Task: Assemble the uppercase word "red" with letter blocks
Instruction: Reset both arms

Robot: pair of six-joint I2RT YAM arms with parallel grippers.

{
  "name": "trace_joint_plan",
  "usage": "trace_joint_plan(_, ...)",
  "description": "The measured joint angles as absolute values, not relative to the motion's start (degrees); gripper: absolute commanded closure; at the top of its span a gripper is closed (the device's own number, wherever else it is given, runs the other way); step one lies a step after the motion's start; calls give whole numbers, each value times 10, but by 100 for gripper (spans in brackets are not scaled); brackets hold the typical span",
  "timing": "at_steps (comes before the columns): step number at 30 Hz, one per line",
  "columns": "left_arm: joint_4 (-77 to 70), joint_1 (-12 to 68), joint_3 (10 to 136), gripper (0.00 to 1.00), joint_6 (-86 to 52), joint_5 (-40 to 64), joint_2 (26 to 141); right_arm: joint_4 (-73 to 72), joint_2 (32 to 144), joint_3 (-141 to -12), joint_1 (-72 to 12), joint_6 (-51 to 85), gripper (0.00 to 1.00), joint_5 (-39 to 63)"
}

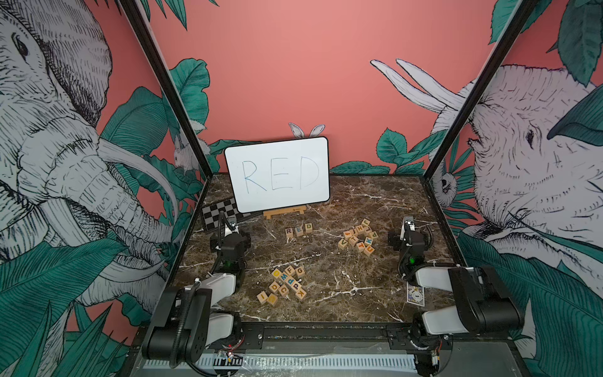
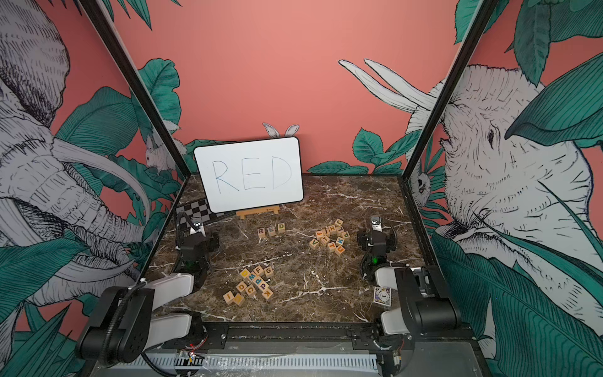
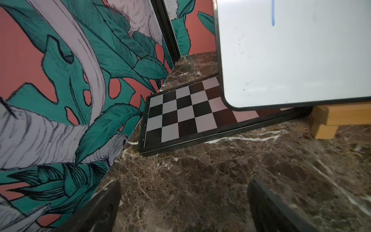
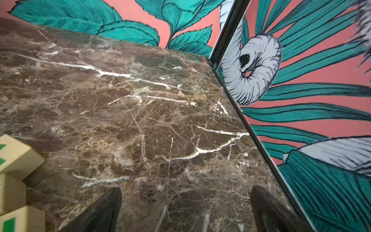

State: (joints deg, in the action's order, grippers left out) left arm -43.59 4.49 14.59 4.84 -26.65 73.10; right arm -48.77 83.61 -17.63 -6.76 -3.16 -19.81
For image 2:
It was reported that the plain yellow wooden block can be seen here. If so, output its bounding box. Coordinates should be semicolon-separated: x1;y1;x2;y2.
233;294;245;306

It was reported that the black front rail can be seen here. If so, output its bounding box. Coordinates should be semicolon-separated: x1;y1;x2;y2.
159;322;474;351

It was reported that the playing card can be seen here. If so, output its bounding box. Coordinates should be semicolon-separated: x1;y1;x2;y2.
373;287;392;307

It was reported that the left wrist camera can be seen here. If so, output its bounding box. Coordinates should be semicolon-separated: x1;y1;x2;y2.
189;220;206;236

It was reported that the wooden block letter G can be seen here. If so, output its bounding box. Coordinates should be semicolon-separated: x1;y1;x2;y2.
264;266;274;279

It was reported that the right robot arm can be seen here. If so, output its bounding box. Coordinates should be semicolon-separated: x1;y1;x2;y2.
356;227;462;336

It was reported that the white dry-erase board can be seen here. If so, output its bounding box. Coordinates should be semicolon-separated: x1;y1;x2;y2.
194;137;305;213

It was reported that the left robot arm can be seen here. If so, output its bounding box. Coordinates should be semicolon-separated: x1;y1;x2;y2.
75;232;220;367

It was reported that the white slotted cable duct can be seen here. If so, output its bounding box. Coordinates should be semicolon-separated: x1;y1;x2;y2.
107;352;378;372

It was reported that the wooden board stand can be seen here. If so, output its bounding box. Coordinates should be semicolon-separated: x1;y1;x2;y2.
236;205;280;220

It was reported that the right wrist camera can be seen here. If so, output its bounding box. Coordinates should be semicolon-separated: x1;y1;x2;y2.
370;216;383;232

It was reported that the wooden block letter V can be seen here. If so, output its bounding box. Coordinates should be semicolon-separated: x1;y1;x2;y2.
309;239;320;250

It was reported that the wooden block orange I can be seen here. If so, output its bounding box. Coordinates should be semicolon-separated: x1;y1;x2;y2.
224;291;235;305

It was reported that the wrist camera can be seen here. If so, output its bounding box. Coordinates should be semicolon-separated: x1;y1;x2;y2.
189;220;206;236
370;216;383;232

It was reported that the wooden block letter K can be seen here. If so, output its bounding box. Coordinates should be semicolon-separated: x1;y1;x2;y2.
262;288;274;301

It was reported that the black white checkerboard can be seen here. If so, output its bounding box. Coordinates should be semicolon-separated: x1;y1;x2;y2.
176;198;231;226

